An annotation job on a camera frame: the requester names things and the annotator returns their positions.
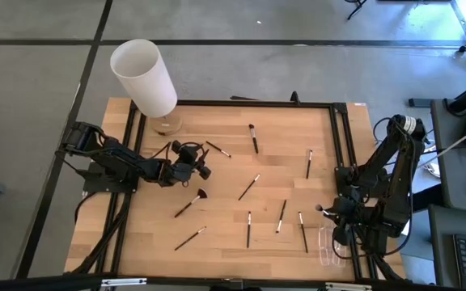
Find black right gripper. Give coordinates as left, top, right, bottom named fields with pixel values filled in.
left=325, top=196, right=359, bottom=228

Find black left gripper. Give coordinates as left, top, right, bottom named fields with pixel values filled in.
left=159, top=140, right=213, bottom=188

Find fluffy grey-tipped makeup brush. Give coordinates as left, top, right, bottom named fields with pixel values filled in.
left=315, top=203, right=335, bottom=217

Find short thin black makeup brush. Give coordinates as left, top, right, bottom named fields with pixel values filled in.
left=205, top=141, right=232, bottom=158

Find black fan makeup brush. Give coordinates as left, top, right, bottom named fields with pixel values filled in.
left=173, top=188, right=209, bottom=219

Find thick black powder brush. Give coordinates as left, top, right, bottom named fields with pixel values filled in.
left=248, top=123, right=260, bottom=155

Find clear plastic container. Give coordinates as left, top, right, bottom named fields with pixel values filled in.
left=316, top=224, right=348, bottom=268

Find white shade wooden base lamp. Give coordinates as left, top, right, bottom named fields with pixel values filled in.
left=109, top=38, right=184, bottom=137

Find grey desk with keyboard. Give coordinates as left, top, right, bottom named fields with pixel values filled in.
left=427, top=204, right=466, bottom=291

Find grey desk with devices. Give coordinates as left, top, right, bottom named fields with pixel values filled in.
left=430, top=99, right=466, bottom=211

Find black chair base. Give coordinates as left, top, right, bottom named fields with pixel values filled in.
left=345, top=0, right=368, bottom=21

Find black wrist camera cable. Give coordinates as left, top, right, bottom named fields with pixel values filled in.
left=180, top=141, right=210, bottom=165

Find silver metal bracket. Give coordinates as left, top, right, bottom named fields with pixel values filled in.
left=100, top=277, right=148, bottom=289
left=324, top=281, right=374, bottom=291

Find black aluminium table frame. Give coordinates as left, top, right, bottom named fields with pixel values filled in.
left=65, top=99, right=408, bottom=291

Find white and yellow cables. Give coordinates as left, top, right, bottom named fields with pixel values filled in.
left=418, top=159, right=441, bottom=179

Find white cable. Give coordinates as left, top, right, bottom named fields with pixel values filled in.
left=417, top=120, right=466, bottom=169

